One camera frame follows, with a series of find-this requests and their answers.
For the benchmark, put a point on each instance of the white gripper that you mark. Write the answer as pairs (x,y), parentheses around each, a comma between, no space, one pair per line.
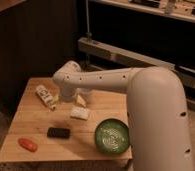
(67,94)

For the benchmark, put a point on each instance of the translucent ceramic cup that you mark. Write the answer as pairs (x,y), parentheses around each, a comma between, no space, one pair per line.
(85,94)

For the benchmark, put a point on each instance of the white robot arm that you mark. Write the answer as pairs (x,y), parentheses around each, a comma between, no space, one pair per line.
(156,108)

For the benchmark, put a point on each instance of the beige sponge block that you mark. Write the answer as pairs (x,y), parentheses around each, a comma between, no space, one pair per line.
(79,113)

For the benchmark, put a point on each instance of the white lying bottle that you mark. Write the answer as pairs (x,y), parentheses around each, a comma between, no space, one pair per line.
(45,96)

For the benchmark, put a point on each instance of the black rectangular object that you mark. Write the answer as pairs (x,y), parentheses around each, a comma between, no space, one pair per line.
(58,132)

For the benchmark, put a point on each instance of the wooden folding table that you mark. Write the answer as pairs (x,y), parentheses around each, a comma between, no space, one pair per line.
(32,121)

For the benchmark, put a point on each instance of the green bowl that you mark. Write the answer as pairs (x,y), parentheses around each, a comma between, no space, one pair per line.
(112,137)

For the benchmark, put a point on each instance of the orange oblong object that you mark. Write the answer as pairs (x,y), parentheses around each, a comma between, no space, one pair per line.
(28,144)

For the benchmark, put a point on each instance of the vertical metal pole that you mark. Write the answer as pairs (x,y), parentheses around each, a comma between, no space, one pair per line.
(89,34)

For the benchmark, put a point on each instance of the upper wooden shelf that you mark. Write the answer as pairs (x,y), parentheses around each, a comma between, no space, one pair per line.
(175,9)

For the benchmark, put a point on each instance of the grey metal rail beam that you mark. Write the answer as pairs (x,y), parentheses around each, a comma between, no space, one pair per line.
(134,59)

